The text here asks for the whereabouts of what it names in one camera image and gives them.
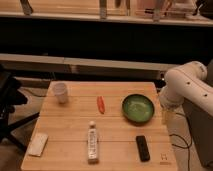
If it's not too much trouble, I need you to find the clear plastic bottle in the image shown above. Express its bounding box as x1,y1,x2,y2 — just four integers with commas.
87,121,99,163

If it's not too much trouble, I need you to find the green bowl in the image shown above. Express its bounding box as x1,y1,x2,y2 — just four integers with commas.
122,94,155,123

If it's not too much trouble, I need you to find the white paper cup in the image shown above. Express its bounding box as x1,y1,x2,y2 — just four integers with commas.
52,82,68,104

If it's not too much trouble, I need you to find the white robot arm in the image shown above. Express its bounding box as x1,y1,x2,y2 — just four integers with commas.
158,61,213,124

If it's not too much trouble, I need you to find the black remote control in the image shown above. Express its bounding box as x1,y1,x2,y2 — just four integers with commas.
136,135,150,162

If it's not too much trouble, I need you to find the black cable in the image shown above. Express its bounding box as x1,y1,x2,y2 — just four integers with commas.
169,111,193,171

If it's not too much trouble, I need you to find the white sponge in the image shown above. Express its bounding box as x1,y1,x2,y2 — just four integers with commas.
28,133,48,157

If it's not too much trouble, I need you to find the red chili pepper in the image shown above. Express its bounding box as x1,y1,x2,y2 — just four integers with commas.
97,96,105,114

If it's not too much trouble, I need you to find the black office chair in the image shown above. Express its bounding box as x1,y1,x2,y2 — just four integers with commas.
0,64,39,151

